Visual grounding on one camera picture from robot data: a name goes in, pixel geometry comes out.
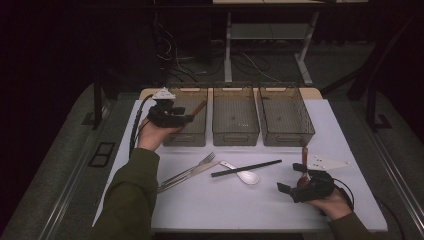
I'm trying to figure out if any white metal desk frame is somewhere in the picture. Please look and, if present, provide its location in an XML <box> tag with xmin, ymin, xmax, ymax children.
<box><xmin>223</xmin><ymin>9</ymin><xmax>321</xmax><ymax>87</ymax></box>

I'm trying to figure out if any tangle of floor cables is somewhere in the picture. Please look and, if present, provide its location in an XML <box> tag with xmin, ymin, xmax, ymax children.
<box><xmin>153</xmin><ymin>13</ymin><xmax>284</xmax><ymax>84</ymax></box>

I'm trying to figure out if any left hand-held gripper cable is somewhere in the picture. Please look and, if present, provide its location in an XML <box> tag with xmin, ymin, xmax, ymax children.
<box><xmin>129</xmin><ymin>94</ymin><xmax>154</xmax><ymax>158</ymax></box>

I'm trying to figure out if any metal fork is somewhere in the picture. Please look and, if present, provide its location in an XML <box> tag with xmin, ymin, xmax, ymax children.
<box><xmin>160</xmin><ymin>151</ymin><xmax>217</xmax><ymax>188</ymax></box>

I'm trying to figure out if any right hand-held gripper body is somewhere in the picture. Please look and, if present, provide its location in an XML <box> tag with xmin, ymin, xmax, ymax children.
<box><xmin>289</xmin><ymin>154</ymin><xmax>352</xmax><ymax>204</ymax></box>

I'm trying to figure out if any brown wooden spoon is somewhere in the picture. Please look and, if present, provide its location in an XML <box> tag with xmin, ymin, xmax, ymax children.
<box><xmin>297</xmin><ymin>146</ymin><xmax>310</xmax><ymax>188</ymax></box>

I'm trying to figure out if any smoky clear plastic bin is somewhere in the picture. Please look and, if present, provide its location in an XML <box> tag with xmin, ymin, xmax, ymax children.
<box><xmin>158</xmin><ymin>87</ymin><xmax>209</xmax><ymax>148</ymax></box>
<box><xmin>211</xmin><ymin>87</ymin><xmax>261</xmax><ymax>147</ymax></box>
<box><xmin>257</xmin><ymin>85</ymin><xmax>316</xmax><ymax>148</ymax></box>

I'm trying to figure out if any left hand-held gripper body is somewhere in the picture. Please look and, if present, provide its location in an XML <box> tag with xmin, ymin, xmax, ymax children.
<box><xmin>147</xmin><ymin>87</ymin><xmax>184</xmax><ymax>129</ymax></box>

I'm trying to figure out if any hand-held gripper cable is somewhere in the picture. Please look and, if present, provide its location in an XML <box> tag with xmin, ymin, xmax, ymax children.
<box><xmin>333</xmin><ymin>178</ymin><xmax>356</xmax><ymax>213</ymax></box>
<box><xmin>129</xmin><ymin>94</ymin><xmax>154</xmax><ymax>158</ymax></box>

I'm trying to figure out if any person's right hand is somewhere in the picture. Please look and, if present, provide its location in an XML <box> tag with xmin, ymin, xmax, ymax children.
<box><xmin>305</xmin><ymin>189</ymin><xmax>354</xmax><ymax>222</ymax></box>

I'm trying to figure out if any right hand-held gripper cable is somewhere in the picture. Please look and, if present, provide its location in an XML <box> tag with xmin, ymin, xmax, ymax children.
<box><xmin>333</xmin><ymin>178</ymin><xmax>356</xmax><ymax>213</ymax></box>

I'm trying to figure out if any black metal stand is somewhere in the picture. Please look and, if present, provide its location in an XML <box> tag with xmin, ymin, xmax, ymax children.
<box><xmin>92</xmin><ymin>76</ymin><xmax>105</xmax><ymax>131</ymax></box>
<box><xmin>365</xmin><ymin>76</ymin><xmax>394</xmax><ymax>133</ymax></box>

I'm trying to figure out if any thin black cable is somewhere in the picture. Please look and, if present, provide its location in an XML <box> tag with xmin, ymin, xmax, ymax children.
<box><xmin>376</xmin><ymin>198</ymin><xmax>406</xmax><ymax>240</ymax></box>

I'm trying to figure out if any black chopstick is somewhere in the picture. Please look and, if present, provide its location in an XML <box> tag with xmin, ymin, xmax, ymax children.
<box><xmin>210</xmin><ymin>159</ymin><xmax>283</xmax><ymax>178</ymax></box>
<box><xmin>211</xmin><ymin>160</ymin><xmax>283</xmax><ymax>179</ymax></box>

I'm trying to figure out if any person's left hand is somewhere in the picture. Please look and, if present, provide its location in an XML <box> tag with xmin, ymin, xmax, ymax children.
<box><xmin>137</xmin><ymin>118</ymin><xmax>183</xmax><ymax>153</ymax></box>

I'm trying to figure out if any metal knife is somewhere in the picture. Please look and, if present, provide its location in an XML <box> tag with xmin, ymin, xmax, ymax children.
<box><xmin>157</xmin><ymin>161</ymin><xmax>221</xmax><ymax>194</ymax></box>

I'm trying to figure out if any white ceramic spoon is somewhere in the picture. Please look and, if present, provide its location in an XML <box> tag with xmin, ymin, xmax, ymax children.
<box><xmin>219</xmin><ymin>160</ymin><xmax>260</xmax><ymax>186</ymax></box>

